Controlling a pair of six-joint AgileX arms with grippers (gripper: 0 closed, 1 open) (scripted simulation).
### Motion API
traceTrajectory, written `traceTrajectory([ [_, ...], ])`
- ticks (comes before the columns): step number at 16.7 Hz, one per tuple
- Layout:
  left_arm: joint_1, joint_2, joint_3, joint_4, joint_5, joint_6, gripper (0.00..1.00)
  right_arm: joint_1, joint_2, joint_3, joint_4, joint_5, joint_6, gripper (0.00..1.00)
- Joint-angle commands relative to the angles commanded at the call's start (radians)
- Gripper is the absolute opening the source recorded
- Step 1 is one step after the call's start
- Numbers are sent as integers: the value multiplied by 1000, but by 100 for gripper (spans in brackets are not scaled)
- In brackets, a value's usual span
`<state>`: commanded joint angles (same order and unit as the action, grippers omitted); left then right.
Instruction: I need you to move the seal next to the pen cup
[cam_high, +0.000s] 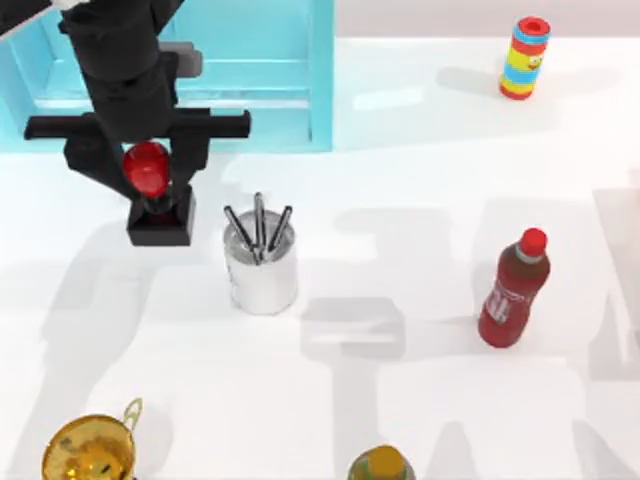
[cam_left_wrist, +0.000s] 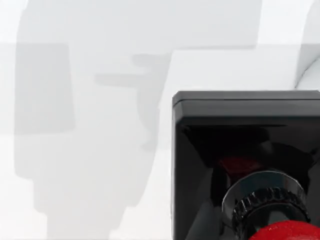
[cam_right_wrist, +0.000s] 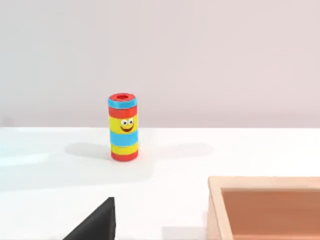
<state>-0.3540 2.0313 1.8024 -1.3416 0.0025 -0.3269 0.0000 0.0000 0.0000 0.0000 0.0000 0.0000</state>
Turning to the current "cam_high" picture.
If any red trophy with black base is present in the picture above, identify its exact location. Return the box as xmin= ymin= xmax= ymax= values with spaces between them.
xmin=122 ymin=141 xmax=197 ymax=248

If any light blue rack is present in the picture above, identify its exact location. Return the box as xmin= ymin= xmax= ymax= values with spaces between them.
xmin=0 ymin=0 xmax=335 ymax=155

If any dark grey pen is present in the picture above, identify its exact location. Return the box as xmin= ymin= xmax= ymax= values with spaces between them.
xmin=265 ymin=204 xmax=294 ymax=254
xmin=253 ymin=191 xmax=267 ymax=264
xmin=223 ymin=205 xmax=262 ymax=266

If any white pen cup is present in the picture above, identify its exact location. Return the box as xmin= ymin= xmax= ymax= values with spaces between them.
xmin=222 ymin=209 xmax=300 ymax=317

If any gold trophy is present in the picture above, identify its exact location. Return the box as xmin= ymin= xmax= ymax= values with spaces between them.
xmin=40 ymin=397 xmax=145 ymax=480

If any colourful striped bottle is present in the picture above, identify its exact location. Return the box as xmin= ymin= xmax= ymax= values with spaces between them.
xmin=498 ymin=16 xmax=553 ymax=102

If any red bottle with red cap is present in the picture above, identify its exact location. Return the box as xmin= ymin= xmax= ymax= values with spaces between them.
xmin=477 ymin=227 xmax=552 ymax=349

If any green bottle with yellow cap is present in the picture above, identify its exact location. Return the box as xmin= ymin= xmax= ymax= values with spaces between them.
xmin=347 ymin=444 xmax=417 ymax=480

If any grey rounded camera box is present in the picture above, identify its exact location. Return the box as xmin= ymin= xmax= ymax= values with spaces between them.
xmin=159 ymin=41 xmax=205 ymax=80

